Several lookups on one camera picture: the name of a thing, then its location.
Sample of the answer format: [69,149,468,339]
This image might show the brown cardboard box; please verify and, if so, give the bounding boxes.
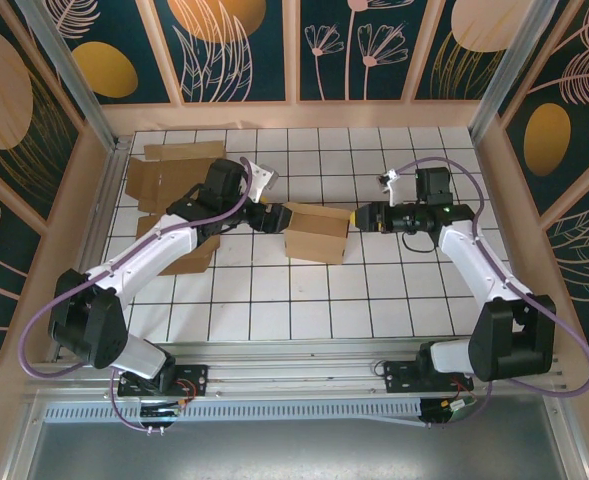
[125,141,227,277]
[282,201,353,265]

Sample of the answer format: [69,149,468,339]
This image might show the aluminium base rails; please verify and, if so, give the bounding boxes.
[23,339,568,401]

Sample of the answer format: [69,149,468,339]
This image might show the grey metal sheet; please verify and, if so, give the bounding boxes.
[3,419,588,480]

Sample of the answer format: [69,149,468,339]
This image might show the right gripper thin black cable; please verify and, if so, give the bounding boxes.
[402,228,441,255]

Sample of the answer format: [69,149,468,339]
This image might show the aluminium side rail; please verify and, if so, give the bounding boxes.
[47,137,133,362]

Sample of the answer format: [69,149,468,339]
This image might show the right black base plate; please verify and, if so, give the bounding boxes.
[382,358,475,395]

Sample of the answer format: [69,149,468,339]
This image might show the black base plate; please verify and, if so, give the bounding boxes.
[382,358,475,395]
[117,363,210,399]

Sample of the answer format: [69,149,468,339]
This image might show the right aluminium frame post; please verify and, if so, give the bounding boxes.
[470,0,559,146]

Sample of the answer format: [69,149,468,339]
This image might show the aluminium frame post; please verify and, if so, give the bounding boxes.
[14,0,121,151]
[470,0,559,146]

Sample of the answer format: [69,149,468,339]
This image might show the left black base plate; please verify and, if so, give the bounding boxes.
[117,363,210,399]

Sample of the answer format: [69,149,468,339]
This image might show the left aluminium frame post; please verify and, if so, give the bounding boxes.
[14,0,121,151]

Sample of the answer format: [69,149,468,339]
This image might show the grey slotted cable duct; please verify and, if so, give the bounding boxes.
[43,397,425,429]

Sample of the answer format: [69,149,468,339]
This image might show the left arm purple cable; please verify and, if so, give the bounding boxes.
[19,157,255,434]

